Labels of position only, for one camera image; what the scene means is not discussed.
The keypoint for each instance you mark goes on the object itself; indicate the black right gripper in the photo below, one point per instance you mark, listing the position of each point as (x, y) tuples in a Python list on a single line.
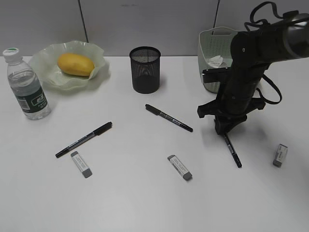
[(230, 111)]

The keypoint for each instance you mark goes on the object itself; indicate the black marker pen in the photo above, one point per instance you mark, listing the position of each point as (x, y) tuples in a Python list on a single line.
[(84, 139), (160, 113), (232, 150)]

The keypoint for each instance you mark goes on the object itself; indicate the waste paper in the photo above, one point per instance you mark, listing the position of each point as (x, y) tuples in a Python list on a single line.
[(217, 62)]

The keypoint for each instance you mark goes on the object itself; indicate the yellow mango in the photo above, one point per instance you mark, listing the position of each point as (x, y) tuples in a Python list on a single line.
[(74, 64)]

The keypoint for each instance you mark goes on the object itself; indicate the clear water bottle green label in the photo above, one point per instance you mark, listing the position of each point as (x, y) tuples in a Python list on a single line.
[(26, 86)]

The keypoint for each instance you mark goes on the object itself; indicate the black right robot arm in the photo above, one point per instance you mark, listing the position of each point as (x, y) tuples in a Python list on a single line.
[(252, 53)]

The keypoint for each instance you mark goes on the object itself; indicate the grey white eraser right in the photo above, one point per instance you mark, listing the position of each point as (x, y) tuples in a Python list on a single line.
[(280, 155)]

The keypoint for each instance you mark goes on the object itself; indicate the grey white eraser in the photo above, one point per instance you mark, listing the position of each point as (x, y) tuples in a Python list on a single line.
[(280, 155), (81, 164), (180, 167)]

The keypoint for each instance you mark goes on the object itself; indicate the grey white eraser middle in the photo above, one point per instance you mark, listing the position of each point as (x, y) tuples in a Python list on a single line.
[(180, 167)]

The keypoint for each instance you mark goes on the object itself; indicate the pale green plastic basket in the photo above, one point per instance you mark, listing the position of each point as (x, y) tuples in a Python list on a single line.
[(214, 42)]

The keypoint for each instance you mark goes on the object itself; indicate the black mesh pen holder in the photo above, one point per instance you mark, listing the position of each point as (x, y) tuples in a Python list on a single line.
[(145, 69)]

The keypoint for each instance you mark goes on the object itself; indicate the grey white eraser left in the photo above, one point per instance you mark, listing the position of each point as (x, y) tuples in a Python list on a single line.
[(81, 164)]

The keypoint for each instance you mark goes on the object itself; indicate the pale green wavy plate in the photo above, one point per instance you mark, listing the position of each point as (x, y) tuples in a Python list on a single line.
[(44, 64)]

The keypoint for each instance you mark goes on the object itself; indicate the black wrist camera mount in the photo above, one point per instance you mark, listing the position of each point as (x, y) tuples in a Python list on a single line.
[(215, 75)]

